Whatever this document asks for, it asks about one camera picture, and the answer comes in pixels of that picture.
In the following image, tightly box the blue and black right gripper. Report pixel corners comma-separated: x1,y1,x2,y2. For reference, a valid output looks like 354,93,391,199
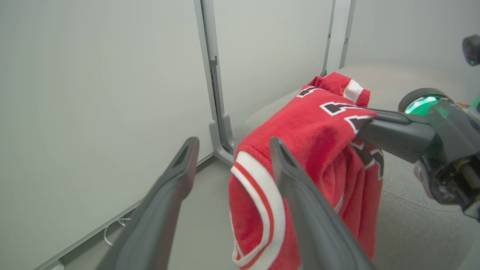
356,88,480,222

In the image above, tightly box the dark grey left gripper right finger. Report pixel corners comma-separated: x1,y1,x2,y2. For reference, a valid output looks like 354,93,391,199
269,136,376,270

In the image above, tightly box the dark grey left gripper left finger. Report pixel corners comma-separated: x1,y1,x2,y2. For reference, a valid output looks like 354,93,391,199
96,136,200,270

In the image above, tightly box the red jersey with white trim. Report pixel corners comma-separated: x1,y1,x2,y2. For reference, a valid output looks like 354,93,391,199
228,72,385,270

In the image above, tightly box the grey fabric sofa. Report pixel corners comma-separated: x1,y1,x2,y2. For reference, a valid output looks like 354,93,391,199
234,63,480,270

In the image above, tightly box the grey partition leg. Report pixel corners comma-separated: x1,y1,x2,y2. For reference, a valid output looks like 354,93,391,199
208,119,236,166
222,114,236,152

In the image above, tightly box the wide white partition panel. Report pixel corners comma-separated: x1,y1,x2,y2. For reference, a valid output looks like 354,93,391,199
0,0,219,270

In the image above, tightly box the looped white cable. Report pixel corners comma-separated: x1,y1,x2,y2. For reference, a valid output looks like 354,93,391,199
103,216,131,247

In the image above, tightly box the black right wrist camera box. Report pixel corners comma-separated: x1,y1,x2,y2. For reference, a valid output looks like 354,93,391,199
462,35,480,67

